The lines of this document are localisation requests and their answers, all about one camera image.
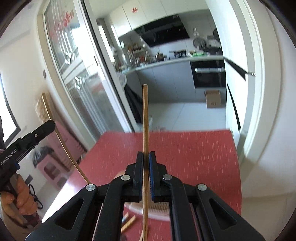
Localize curved-looking wooden chopstick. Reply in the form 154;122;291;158
41;93;91;184

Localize plain wooden chopstick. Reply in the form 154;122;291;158
142;84;150;241

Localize person's left hand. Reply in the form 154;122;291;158
1;174;37;219

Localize patterned chopstick on table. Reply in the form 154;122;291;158
121;215;137;233

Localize bag of yellow balls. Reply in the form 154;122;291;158
35;92;52;123

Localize pink utensil holder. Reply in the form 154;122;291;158
125;200;170;221

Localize pink plastic stool stack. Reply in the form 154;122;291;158
36;121;86;190

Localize sliding glass door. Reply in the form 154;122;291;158
37;1;137;149

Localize cardboard box on floor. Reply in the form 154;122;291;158
205;90;221;108

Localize black built-in oven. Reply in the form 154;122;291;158
190;60;226;88

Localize white upper cabinets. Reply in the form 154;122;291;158
109;1;208;36

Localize black range hood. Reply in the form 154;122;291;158
134;15;189;47

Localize white refrigerator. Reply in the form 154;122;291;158
206;1;255;143

